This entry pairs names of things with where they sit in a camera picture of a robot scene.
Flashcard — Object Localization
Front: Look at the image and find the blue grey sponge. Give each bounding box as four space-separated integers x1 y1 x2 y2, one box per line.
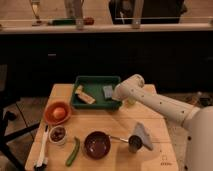
103 85 113 99

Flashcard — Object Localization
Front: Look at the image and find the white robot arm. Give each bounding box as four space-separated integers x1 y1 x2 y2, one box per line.
112 74 213 171

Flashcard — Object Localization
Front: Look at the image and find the green plastic tray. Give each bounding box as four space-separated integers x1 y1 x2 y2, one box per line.
71 76 122 110

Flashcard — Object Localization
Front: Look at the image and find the beige bread piece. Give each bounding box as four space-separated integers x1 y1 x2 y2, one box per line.
75 85 95 104

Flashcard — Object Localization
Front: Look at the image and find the translucent green cup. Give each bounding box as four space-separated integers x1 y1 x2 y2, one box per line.
127 98 136 106

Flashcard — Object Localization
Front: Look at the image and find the orange round fruit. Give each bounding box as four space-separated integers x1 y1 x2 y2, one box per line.
53 107 66 119

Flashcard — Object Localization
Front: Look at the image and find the dark maroon bowl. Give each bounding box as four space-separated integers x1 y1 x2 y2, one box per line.
84 131 111 160

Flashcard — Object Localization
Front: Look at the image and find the metal measuring cup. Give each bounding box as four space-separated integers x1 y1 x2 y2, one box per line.
110 135 143 153

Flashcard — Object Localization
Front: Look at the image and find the orange plate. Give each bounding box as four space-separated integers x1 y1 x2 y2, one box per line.
44 101 72 125

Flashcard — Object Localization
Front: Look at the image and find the grey folded cloth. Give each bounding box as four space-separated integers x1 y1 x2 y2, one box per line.
133 122 153 151

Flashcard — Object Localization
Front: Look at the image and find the green red tool on counter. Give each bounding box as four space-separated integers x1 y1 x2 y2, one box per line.
47 17 94 26

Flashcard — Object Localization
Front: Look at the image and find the white cup with dark contents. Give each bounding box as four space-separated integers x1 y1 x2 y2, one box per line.
49 125 67 145

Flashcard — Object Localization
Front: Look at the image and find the green cucumber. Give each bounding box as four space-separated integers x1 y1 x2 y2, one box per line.
65 137 80 167

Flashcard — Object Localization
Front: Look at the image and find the person in dark clothing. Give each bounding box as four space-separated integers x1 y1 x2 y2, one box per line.
108 0 187 24

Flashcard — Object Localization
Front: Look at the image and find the long counter ledge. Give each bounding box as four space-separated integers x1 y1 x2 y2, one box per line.
0 23 213 35

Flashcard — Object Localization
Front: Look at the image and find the black office chair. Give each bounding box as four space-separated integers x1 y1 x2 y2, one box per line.
0 64 41 171

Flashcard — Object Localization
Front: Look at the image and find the white dish brush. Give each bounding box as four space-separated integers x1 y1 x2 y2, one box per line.
34 125 48 170

